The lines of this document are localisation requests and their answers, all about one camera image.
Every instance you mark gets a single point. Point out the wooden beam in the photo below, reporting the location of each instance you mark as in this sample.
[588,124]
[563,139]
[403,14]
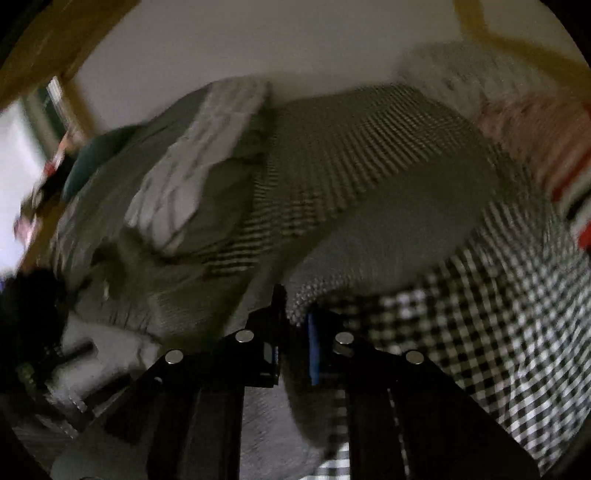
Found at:
[51,41]

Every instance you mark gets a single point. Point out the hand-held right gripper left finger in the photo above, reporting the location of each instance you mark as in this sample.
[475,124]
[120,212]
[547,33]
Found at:
[271,356]

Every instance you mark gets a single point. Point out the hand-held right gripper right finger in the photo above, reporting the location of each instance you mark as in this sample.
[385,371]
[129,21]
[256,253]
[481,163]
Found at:
[315,351]

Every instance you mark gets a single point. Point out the black fuzzy cloth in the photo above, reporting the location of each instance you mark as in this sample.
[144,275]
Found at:
[25,318]

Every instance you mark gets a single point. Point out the grey knit sweater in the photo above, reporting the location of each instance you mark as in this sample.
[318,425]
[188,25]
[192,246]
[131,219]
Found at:
[392,221]

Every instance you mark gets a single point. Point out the teal pillow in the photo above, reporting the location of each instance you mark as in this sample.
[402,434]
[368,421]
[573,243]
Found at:
[92,157]

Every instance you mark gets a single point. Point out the black white checkered bed sheet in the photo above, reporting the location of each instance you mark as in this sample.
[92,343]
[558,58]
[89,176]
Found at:
[485,332]

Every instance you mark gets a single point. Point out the grey white printed cloth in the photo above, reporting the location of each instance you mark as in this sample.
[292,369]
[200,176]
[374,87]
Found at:
[184,175]

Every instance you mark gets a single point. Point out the yellow wooden frame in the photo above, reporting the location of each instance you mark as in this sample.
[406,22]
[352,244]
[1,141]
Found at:
[503,41]

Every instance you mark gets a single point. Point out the cluttered wooden side table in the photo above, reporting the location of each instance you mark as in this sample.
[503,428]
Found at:
[46,184]

